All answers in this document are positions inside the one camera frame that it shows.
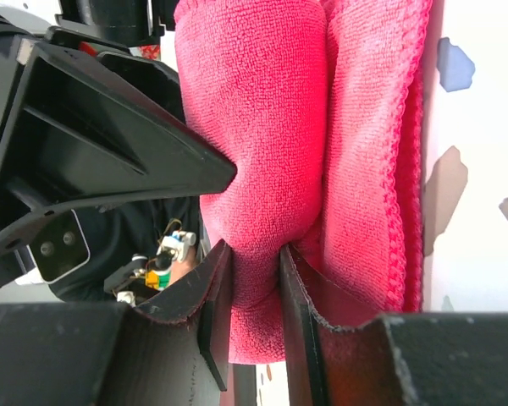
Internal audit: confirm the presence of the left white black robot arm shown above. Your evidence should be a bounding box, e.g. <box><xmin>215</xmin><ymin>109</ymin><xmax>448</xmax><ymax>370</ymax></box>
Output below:
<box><xmin>0</xmin><ymin>14</ymin><xmax>236</xmax><ymax>301</ymax></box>

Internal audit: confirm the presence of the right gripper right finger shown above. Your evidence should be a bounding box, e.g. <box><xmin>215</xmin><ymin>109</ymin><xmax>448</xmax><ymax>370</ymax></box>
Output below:
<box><xmin>280</xmin><ymin>247</ymin><xmax>508</xmax><ymax>405</ymax></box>

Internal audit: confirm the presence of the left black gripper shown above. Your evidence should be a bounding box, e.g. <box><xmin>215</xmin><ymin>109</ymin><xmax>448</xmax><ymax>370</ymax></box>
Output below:
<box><xmin>0</xmin><ymin>26</ymin><xmax>236</xmax><ymax>288</ymax></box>

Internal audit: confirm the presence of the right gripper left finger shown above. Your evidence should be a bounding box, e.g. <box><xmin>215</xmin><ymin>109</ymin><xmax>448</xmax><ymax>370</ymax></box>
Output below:
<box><xmin>0</xmin><ymin>242</ymin><xmax>233</xmax><ymax>405</ymax></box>

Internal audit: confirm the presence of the pink towel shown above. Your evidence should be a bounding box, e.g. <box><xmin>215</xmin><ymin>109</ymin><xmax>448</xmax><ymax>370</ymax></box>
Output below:
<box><xmin>174</xmin><ymin>1</ymin><xmax>431</xmax><ymax>364</ymax></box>

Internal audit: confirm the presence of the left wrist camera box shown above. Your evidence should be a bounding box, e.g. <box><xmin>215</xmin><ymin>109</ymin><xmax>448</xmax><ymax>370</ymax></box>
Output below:
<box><xmin>15</xmin><ymin>211</ymin><xmax>91</xmax><ymax>286</ymax></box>

